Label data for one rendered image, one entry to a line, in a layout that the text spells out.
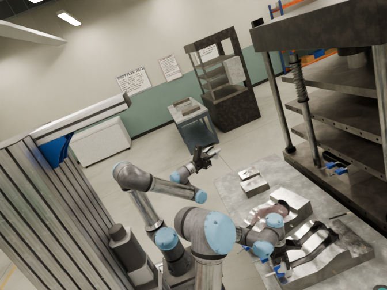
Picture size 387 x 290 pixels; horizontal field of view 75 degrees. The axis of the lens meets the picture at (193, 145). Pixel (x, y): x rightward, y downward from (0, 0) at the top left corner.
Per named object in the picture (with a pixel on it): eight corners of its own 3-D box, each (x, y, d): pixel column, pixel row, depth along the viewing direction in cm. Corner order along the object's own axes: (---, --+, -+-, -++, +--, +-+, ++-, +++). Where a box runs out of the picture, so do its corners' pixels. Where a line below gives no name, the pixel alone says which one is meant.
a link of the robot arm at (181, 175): (172, 184, 151) (166, 173, 148) (186, 175, 155) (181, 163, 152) (178, 189, 144) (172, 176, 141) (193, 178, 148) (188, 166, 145)
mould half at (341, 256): (285, 297, 127) (279, 279, 122) (264, 259, 151) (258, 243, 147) (375, 257, 128) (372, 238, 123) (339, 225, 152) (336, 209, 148)
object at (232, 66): (227, 136, 551) (194, 42, 477) (209, 121, 695) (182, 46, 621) (266, 119, 557) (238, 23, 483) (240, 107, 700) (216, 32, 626)
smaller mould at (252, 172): (244, 184, 227) (242, 179, 225) (239, 178, 239) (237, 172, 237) (261, 176, 228) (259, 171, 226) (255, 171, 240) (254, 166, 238)
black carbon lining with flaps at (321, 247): (287, 273, 130) (283, 260, 127) (273, 251, 145) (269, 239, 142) (348, 247, 131) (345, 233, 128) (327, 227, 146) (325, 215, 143)
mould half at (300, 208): (257, 257, 154) (252, 244, 150) (233, 236, 177) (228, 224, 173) (312, 213, 169) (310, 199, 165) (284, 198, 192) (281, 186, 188)
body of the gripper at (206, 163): (205, 161, 162) (191, 171, 157) (202, 150, 158) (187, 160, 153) (213, 164, 156) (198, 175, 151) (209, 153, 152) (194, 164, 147)
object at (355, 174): (350, 186, 180) (346, 166, 173) (325, 170, 205) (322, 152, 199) (413, 158, 181) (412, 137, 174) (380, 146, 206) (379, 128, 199)
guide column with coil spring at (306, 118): (324, 200, 222) (291, 56, 175) (320, 197, 227) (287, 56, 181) (329, 198, 222) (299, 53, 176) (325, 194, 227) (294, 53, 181)
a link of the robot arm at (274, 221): (261, 221, 110) (269, 209, 115) (264, 239, 115) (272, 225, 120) (279, 228, 104) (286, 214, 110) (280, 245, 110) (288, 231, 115)
